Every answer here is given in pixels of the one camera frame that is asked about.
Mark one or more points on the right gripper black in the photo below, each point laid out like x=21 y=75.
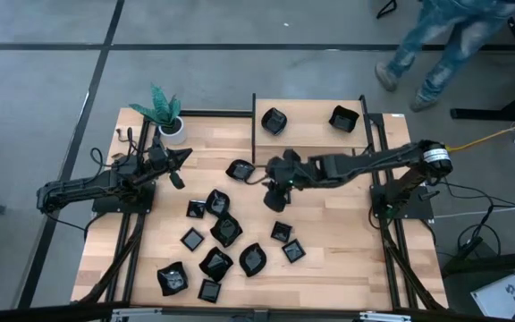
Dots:
x=300 y=172

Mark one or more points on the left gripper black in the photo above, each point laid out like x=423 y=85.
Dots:
x=160 y=160

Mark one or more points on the black small square mini plate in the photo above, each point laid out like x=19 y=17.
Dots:
x=281 y=232
x=209 y=291
x=192 y=239
x=293 y=251
x=195 y=209

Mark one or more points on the black wavy square mini plate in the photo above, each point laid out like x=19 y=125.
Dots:
x=226 y=230
x=172 y=279
x=216 y=264
x=343 y=119

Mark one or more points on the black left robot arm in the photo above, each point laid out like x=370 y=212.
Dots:
x=83 y=188

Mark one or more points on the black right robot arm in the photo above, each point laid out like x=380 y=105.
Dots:
x=374 y=161

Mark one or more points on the white plant pot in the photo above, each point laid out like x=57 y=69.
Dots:
x=178 y=136

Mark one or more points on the artificial green snake plant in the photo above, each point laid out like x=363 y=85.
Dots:
x=161 y=105

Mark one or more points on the black bent metal rod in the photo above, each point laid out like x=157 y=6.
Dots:
x=380 y=12

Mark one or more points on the black power brick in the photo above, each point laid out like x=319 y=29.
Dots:
x=471 y=246

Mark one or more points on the person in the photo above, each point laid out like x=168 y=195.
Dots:
x=463 y=36

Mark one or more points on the black floor beam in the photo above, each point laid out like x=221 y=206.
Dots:
x=508 y=259

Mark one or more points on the white printed box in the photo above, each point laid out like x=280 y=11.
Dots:
x=501 y=297

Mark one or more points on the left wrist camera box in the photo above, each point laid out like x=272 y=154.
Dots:
x=177 y=180

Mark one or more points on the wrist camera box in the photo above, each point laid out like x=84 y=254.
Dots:
x=177 y=180
x=276 y=200

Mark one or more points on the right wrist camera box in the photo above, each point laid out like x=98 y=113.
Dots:
x=276 y=200

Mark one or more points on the wooden shelf black metal frame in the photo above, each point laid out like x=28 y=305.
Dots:
x=311 y=129

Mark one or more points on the black aluminium frame rail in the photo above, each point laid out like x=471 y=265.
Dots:
x=217 y=113
x=124 y=223
x=406 y=268
x=131 y=268
x=389 y=268

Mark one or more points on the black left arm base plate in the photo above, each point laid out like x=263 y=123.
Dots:
x=105 y=206

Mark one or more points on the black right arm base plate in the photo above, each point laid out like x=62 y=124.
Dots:
x=418 y=210

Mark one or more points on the silver metal bracket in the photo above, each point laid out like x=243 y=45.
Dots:
x=132 y=313
x=382 y=316

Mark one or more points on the black rig frame beam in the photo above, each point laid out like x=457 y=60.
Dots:
x=61 y=313

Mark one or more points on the black desk leg frame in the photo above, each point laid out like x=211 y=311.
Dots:
x=485 y=114

